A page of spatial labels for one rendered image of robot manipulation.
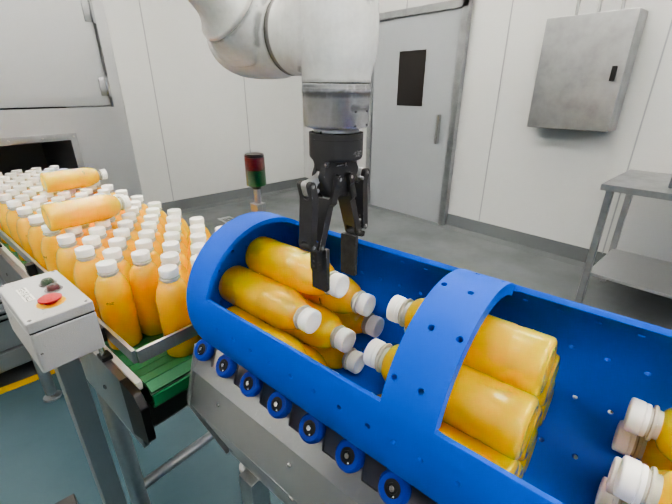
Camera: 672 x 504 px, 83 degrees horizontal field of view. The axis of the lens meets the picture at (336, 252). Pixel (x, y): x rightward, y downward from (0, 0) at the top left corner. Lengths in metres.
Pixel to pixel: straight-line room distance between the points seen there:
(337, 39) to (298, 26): 0.05
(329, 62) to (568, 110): 3.28
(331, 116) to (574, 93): 3.27
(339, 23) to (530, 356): 0.42
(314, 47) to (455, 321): 0.35
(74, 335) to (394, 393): 0.59
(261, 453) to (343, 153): 0.53
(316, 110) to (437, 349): 0.32
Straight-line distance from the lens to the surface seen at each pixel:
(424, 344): 0.43
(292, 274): 0.63
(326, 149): 0.51
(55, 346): 0.83
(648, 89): 3.80
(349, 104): 0.50
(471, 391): 0.47
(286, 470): 0.73
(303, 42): 0.51
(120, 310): 0.96
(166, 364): 0.93
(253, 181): 1.25
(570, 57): 3.72
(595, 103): 3.64
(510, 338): 0.48
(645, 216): 3.88
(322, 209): 0.54
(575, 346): 0.63
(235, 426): 0.81
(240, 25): 0.58
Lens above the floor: 1.45
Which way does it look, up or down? 23 degrees down
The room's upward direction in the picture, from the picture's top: straight up
